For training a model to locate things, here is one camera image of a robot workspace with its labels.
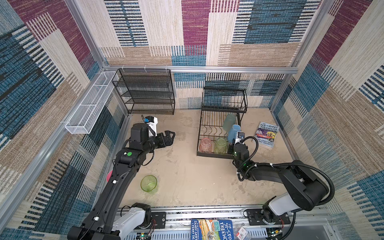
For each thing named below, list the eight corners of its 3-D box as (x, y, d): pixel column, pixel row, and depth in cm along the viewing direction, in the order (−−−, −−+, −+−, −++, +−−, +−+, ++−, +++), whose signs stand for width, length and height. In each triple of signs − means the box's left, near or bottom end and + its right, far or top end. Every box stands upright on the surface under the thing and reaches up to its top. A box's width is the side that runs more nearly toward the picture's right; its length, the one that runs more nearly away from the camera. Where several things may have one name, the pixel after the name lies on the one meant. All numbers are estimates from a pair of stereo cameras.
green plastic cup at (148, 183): (143, 194, 83) (139, 189, 77) (146, 180, 88) (142, 174, 81) (158, 194, 83) (155, 189, 76) (160, 180, 88) (157, 174, 81)
